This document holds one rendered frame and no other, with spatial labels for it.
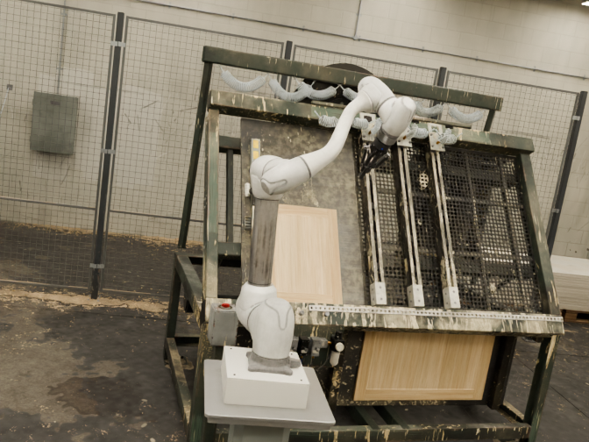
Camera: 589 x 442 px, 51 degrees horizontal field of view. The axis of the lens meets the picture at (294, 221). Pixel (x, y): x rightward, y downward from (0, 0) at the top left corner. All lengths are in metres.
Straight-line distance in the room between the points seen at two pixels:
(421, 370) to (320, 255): 1.03
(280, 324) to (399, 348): 1.49
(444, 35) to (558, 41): 1.61
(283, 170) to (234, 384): 0.84
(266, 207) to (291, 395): 0.76
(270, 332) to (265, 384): 0.20
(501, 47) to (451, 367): 5.73
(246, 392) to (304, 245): 1.20
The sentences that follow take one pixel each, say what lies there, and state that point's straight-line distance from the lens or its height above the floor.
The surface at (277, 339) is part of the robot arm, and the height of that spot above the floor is 1.00.
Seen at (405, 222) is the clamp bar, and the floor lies 1.34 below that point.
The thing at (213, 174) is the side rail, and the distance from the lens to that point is 3.42.
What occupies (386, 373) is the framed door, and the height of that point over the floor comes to 0.43.
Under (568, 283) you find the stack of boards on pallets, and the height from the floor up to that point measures 0.44.
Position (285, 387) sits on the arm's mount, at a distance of 2.50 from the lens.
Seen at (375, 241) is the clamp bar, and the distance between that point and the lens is 3.60.
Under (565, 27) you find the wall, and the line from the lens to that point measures 9.47.
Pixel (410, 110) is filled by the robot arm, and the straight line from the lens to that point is 2.61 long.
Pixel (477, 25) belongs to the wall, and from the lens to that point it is 8.89.
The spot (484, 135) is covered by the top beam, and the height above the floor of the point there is 1.91.
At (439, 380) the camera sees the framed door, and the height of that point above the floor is 0.38.
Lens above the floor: 1.89
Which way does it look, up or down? 10 degrees down
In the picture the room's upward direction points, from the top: 9 degrees clockwise
